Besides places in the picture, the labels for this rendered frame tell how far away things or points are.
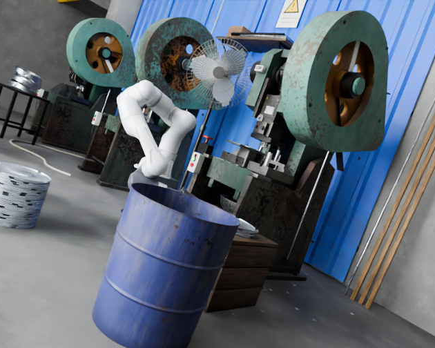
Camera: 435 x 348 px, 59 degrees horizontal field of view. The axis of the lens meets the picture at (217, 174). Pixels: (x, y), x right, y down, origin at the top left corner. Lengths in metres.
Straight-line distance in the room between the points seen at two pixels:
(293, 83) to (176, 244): 1.27
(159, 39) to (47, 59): 5.33
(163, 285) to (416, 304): 2.36
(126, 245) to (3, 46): 7.44
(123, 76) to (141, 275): 4.31
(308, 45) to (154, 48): 1.73
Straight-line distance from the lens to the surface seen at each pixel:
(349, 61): 2.54
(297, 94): 2.18
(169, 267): 1.26
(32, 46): 8.64
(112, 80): 5.33
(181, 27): 3.72
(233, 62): 3.28
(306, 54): 2.19
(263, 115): 2.65
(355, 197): 3.47
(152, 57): 3.57
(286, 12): 4.72
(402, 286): 3.34
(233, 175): 2.46
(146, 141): 1.77
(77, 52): 5.11
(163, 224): 1.22
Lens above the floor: 0.71
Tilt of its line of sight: 4 degrees down
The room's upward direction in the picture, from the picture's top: 20 degrees clockwise
